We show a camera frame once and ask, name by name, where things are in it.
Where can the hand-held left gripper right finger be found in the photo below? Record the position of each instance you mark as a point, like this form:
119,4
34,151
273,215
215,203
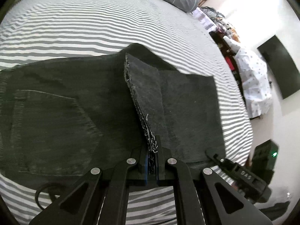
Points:
160,166

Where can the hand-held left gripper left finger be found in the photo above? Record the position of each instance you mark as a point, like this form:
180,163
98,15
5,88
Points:
146,168

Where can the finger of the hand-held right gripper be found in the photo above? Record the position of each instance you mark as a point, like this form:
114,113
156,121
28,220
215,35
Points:
215,158

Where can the black denim pants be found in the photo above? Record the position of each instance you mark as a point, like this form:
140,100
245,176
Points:
58,112

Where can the black box with green light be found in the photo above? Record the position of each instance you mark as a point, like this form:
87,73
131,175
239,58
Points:
262,154

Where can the white spotted cloth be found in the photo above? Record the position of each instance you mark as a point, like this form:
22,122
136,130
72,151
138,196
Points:
255,86

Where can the red box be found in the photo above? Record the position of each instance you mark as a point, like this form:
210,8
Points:
230,63

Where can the pile of floral bedding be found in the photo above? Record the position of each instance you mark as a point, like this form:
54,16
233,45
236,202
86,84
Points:
220,21

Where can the grey white striped bed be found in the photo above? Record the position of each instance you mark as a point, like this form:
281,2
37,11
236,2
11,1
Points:
93,28

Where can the black wall television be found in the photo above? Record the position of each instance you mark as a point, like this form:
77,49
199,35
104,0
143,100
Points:
279,68

